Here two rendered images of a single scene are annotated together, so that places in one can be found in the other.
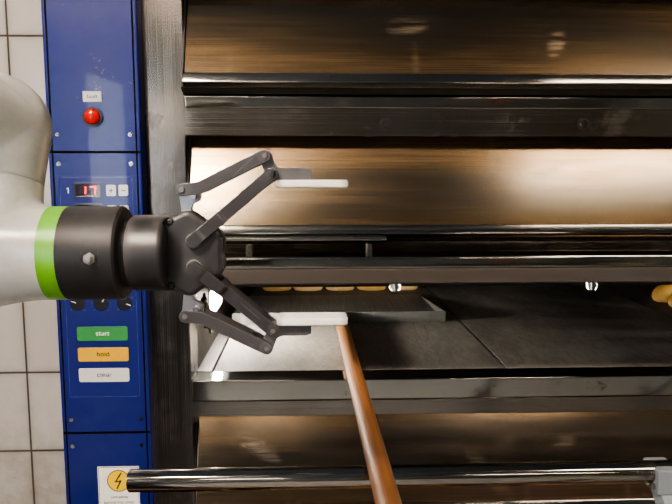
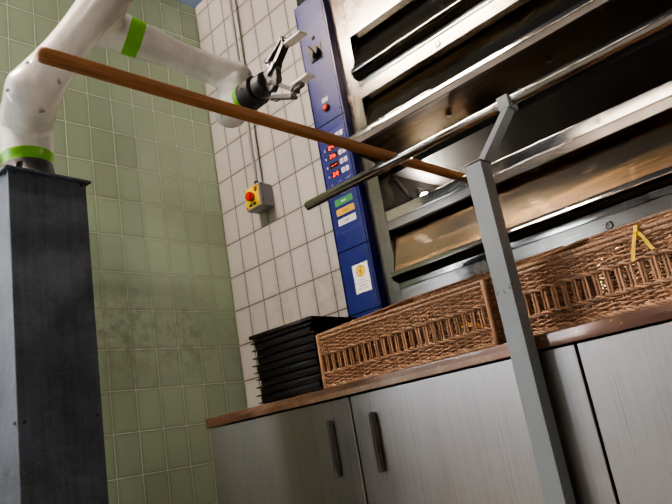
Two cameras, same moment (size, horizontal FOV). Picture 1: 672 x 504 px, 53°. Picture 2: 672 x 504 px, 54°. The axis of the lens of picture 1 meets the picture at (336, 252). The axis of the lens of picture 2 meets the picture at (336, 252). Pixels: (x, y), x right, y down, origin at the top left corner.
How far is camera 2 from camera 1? 1.68 m
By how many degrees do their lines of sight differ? 49
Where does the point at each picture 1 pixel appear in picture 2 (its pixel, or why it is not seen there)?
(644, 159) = not seen: outside the picture
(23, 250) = (229, 95)
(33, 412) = (329, 252)
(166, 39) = (348, 63)
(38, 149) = (241, 75)
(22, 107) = (234, 64)
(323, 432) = (451, 218)
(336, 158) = (425, 74)
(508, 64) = not seen: outside the picture
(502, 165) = (501, 30)
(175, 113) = (356, 91)
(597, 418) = (610, 146)
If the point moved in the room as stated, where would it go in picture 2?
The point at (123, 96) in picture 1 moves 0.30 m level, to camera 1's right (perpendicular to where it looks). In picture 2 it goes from (334, 93) to (392, 52)
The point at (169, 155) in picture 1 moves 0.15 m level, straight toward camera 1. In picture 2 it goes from (357, 110) to (336, 96)
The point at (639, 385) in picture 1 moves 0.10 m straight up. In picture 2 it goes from (623, 109) to (612, 76)
